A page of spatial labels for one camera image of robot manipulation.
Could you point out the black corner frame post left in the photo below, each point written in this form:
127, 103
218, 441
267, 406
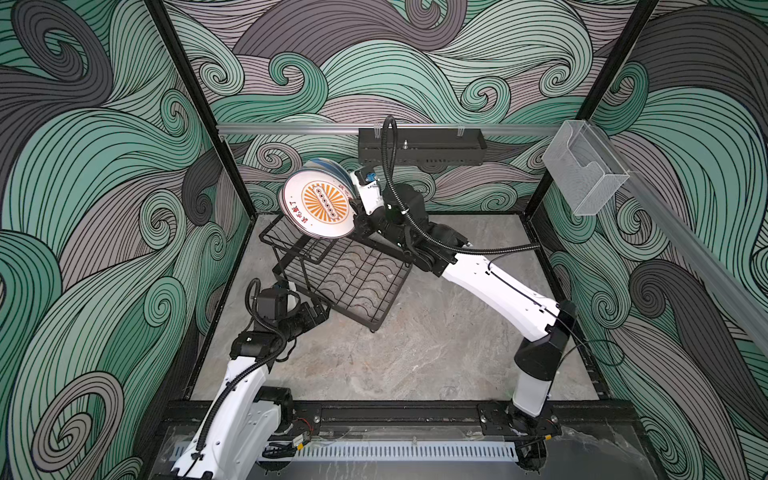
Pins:
174, 47

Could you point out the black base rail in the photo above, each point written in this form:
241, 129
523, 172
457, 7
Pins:
331, 418

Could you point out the black hanging wall tray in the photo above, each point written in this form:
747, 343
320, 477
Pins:
430, 149

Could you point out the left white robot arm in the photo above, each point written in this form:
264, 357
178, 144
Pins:
249, 422

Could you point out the white slotted cable duct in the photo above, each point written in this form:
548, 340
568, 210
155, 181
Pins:
413, 450

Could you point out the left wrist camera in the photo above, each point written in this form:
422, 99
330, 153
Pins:
277, 304

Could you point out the black corner frame post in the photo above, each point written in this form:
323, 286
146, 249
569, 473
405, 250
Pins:
616, 58
174, 47

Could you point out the aluminium rail right wall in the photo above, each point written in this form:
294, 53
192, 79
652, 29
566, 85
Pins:
718, 224

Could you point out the sunburst pattern plate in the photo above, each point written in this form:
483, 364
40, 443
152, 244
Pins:
318, 204

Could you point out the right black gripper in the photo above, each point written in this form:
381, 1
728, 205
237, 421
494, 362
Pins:
368, 223

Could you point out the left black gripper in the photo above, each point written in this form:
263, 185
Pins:
309, 320

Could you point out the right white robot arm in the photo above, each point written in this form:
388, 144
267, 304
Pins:
543, 323

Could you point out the blue striped plate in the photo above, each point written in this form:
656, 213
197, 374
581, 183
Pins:
330, 166

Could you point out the black corner frame post right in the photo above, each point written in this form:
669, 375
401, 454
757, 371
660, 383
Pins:
616, 58

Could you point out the clear plastic wall bin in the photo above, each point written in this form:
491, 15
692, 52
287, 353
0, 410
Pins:
585, 166

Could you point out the black dish rack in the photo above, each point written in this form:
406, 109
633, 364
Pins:
359, 280

